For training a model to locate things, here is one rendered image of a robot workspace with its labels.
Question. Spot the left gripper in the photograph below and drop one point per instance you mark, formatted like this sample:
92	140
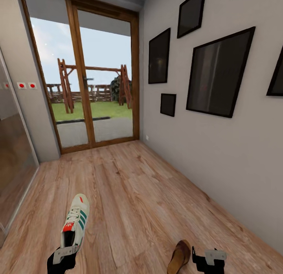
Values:
67	263

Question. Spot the door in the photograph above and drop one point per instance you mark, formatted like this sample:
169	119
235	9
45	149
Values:
88	55

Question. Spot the sandal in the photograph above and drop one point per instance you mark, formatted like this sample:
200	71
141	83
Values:
180	257

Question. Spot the gym shoe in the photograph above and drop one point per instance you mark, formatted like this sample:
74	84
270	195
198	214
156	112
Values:
73	231

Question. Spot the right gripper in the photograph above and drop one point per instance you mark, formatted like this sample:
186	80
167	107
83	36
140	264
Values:
202	265

